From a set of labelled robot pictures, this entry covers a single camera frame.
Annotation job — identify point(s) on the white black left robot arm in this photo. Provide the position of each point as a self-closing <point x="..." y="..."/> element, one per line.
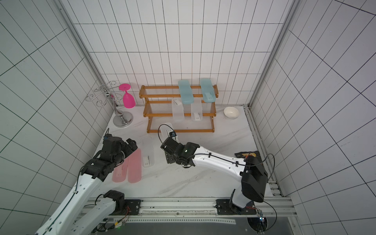
<point x="65" y="220"/>

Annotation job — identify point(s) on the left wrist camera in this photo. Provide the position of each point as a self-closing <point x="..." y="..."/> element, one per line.
<point x="108" y="137"/>

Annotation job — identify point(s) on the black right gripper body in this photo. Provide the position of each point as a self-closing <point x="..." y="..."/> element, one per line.
<point x="168" y="151"/>

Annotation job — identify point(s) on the chrome glass holder stand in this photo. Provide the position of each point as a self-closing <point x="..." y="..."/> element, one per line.
<point x="105" y="94"/>

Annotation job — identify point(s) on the black red snack bag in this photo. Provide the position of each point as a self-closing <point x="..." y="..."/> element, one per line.
<point x="247" y="154"/>

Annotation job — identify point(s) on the electronics board with wires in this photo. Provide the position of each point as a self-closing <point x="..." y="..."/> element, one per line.
<point x="259" y="223"/>

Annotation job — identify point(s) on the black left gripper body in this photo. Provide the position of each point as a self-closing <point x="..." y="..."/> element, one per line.
<point x="125" y="151"/>

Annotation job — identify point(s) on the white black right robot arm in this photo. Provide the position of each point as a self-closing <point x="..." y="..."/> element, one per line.
<point x="249" y="172"/>

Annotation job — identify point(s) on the pink pencil case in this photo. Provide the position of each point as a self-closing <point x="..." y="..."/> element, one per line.
<point x="135" y="167"/>
<point x="120" y="173"/>

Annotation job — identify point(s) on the magenta plastic goblet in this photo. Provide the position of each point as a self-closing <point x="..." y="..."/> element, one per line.
<point x="128" y="100"/>

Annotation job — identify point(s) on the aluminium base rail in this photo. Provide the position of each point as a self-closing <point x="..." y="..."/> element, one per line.
<point x="170" y="210"/>

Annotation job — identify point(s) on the orange wooden two-tier shelf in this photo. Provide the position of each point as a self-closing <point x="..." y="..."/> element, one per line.
<point x="158" y="107"/>

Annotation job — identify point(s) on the white ceramic bowl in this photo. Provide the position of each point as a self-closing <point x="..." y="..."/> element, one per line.
<point x="231" y="112"/>

